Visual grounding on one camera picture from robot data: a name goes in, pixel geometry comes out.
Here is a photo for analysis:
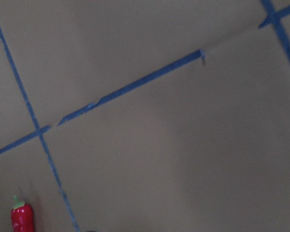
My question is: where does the red chili pepper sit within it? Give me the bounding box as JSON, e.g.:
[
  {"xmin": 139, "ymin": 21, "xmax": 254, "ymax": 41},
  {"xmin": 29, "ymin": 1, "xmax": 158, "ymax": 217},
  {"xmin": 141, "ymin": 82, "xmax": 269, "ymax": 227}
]
[{"xmin": 11, "ymin": 195, "xmax": 35, "ymax": 232}]

